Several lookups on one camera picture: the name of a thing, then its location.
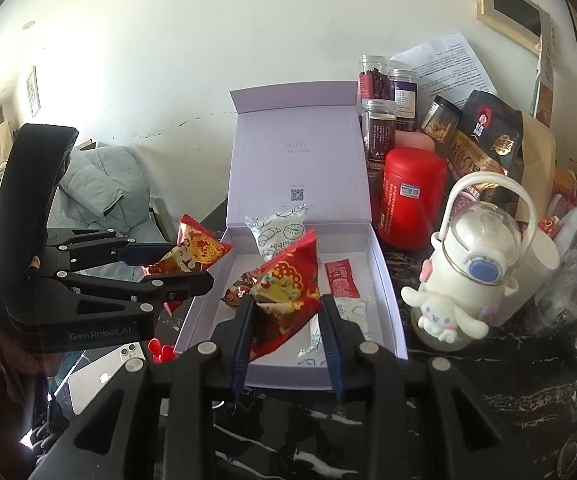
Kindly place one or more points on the pink round object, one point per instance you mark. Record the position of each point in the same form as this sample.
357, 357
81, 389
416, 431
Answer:
416, 139

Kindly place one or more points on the small red cartoon snack packet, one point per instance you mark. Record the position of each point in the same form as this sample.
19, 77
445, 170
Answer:
549, 225

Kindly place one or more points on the white smartphone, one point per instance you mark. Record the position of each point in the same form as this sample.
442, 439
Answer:
103, 375

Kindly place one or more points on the red sachet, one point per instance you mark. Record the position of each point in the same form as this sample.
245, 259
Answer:
341, 280

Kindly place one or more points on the lavender gift box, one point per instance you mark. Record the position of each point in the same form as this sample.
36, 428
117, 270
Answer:
298, 160

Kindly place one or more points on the tall printed paper packet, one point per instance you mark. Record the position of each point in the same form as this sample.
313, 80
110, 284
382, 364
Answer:
543, 75

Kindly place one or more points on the clear jar of white seeds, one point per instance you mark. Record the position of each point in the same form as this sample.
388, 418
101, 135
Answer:
378, 132

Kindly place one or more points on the white croissant print bread packet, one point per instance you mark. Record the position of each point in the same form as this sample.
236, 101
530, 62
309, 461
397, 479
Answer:
273, 230
353, 312

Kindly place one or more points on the black lid jar yellow strips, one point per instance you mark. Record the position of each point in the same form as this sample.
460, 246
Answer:
441, 120

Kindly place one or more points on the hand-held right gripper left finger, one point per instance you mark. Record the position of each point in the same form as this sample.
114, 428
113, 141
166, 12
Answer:
241, 350

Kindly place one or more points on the pale grey green jacket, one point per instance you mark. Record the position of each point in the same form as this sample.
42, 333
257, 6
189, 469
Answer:
108, 180

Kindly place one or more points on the printed paper sheet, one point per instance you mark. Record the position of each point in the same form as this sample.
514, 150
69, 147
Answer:
448, 65

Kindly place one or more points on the black gold oat bag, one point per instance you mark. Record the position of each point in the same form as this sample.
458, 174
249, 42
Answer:
488, 135

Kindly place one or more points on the white cartoon water bottle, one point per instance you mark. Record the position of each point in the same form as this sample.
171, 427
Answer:
468, 255

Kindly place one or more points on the light wooden picture frame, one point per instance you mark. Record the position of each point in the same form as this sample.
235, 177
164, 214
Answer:
510, 10

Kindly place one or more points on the red tin canister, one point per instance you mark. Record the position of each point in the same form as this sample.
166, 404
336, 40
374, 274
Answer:
411, 195

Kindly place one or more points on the white cup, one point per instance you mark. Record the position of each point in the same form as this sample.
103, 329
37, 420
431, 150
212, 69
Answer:
538, 260

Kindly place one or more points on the small red plastic pieces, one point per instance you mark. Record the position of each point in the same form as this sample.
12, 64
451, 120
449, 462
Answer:
161, 351

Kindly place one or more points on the clear jar of dark dried fruit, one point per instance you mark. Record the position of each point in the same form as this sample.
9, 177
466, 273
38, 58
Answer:
373, 82

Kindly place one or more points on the small wall picture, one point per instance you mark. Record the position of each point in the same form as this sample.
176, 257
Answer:
32, 89

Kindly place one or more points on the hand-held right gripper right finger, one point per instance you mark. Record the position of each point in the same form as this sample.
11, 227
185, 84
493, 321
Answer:
331, 345

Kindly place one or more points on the red gold snack packet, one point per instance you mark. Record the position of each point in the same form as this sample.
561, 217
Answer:
198, 250
283, 285

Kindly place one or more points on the brown wrapped candy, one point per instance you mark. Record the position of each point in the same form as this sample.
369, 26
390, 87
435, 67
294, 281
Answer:
233, 294

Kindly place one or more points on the clear jar with purple label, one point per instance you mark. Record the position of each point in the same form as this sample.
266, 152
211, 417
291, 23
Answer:
403, 97

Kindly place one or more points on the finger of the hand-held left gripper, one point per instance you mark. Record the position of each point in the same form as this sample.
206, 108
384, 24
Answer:
178, 285
138, 255

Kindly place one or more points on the brown paper bag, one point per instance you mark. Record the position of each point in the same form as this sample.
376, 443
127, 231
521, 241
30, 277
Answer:
538, 170

